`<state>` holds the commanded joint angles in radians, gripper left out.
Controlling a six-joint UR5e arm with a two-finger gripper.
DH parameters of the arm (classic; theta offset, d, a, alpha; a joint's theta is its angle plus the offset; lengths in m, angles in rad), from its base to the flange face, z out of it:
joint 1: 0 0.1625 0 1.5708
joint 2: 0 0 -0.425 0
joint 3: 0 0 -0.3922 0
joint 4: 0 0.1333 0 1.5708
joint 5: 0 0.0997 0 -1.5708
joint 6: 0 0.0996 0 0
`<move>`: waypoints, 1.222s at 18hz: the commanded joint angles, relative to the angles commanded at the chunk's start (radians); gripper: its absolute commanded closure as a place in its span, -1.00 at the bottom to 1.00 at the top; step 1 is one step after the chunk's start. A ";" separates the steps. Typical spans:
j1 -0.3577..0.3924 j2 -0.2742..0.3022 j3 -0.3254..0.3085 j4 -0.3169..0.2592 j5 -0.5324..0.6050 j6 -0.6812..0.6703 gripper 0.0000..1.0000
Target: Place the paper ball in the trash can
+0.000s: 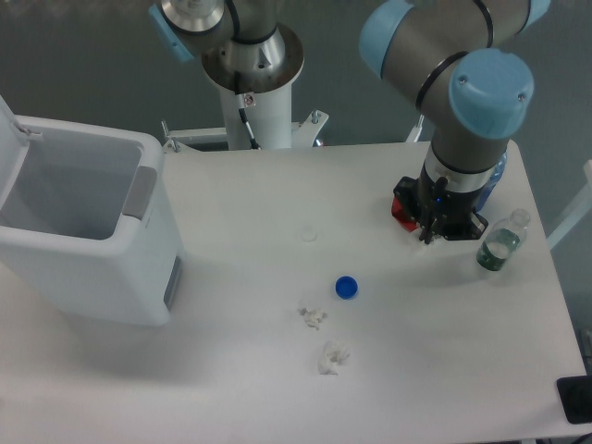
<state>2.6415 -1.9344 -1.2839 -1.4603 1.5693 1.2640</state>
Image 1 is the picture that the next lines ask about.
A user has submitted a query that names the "crumpled paper ball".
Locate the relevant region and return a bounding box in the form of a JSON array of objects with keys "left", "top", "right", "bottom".
[
  {"left": 298, "top": 307, "right": 327, "bottom": 330},
  {"left": 317, "top": 340, "right": 351, "bottom": 376}
]

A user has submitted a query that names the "blue plastic bottle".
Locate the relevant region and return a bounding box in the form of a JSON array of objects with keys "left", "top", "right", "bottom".
[{"left": 475, "top": 152, "right": 507, "bottom": 211}]

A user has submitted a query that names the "blue bottle cap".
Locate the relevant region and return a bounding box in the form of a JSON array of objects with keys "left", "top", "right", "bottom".
[{"left": 335, "top": 276, "right": 359, "bottom": 300}]

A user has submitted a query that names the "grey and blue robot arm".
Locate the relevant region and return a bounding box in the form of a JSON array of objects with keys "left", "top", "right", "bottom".
[{"left": 149, "top": 1, "right": 549, "bottom": 243}]

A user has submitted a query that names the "upper crumpled paper ball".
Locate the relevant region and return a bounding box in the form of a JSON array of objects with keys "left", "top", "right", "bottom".
[{"left": 298, "top": 307, "right": 327, "bottom": 330}]

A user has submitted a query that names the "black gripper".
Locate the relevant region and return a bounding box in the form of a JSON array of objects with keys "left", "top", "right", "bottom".
[{"left": 393, "top": 173, "right": 488, "bottom": 243}]

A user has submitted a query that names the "lower crumpled paper ball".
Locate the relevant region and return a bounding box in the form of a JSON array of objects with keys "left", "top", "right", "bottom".
[{"left": 317, "top": 340, "right": 351, "bottom": 376}]

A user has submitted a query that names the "red object under gripper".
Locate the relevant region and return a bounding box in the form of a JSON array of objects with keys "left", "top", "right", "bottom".
[{"left": 391, "top": 197, "right": 417, "bottom": 232}]

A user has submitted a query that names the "white bottle cap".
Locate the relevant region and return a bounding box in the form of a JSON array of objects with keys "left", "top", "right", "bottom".
[{"left": 299, "top": 226, "right": 318, "bottom": 242}]

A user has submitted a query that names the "white table frame bracket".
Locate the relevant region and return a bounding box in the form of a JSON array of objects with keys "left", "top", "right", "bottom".
[{"left": 161, "top": 109, "right": 329, "bottom": 153}]

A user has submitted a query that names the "clear bottle with green liquid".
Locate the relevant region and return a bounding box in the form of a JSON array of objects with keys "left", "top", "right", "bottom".
[{"left": 475, "top": 208, "right": 531, "bottom": 271}]

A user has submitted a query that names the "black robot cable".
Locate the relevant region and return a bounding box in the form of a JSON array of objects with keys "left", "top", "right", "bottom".
[{"left": 234, "top": 68, "right": 261, "bottom": 151}]

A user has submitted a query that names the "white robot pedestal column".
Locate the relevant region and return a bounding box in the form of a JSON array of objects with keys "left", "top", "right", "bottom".
[{"left": 218, "top": 86, "right": 292, "bottom": 151}]

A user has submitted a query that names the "white trash bin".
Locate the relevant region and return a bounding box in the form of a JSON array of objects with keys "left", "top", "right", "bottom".
[{"left": 1, "top": 117, "right": 184, "bottom": 326}]

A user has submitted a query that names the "black device at edge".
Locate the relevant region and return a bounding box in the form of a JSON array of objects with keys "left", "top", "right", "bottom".
[{"left": 556, "top": 376, "right": 591, "bottom": 425}]

